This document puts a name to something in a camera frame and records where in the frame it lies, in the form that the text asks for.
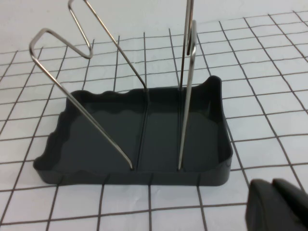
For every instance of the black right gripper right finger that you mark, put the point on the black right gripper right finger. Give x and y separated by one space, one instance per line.
299 207

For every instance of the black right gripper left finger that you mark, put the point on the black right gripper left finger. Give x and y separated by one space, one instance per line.
262 209

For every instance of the white black-grid tablecloth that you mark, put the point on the white black-grid tablecloth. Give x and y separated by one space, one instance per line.
264 96

